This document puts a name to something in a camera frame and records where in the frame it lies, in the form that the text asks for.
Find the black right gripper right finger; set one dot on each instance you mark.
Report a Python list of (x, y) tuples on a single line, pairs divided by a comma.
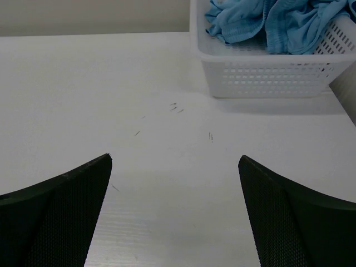
[(294, 225)]

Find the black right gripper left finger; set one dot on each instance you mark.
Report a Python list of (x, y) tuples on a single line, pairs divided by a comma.
[(52, 223)]

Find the light blue shorts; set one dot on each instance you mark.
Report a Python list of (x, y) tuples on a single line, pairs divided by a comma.
[(288, 26)]

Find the white plastic basket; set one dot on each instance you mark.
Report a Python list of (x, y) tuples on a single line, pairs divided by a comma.
[(247, 70)]

